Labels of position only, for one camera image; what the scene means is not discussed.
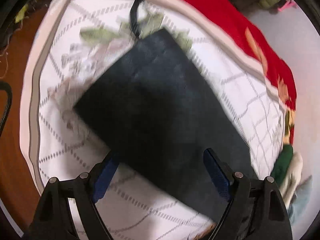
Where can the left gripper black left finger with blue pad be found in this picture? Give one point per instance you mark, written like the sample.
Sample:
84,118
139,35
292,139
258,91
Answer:
53,218

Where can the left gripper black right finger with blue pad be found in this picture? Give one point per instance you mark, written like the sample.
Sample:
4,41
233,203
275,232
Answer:
255,208

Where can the dark garment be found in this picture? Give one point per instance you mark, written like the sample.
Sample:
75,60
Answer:
155,110

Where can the cream folded sweater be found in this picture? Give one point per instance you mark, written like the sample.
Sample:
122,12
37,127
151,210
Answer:
292,179

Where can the light blue folded garment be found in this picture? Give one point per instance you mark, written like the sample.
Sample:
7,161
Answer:
300,200

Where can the green folded sweater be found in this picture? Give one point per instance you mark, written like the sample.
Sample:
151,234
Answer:
282,164

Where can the white patterned bed sheet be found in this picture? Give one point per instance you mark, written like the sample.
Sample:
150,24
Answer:
79,39

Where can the red floral blanket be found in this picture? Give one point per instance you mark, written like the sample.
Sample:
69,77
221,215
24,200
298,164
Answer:
221,19

